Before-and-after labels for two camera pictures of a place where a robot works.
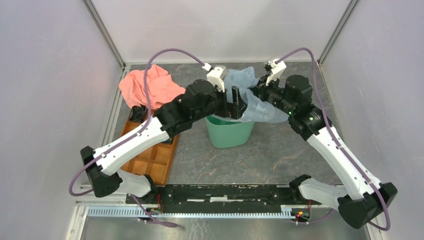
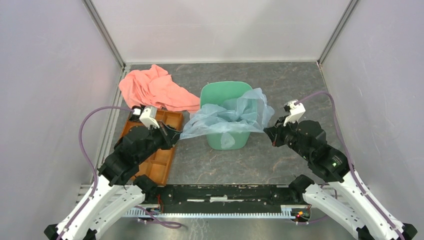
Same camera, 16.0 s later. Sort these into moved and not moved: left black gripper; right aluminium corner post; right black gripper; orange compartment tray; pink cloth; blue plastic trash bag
Moved: left black gripper; blue plastic trash bag; right black gripper
Not moved: right aluminium corner post; orange compartment tray; pink cloth
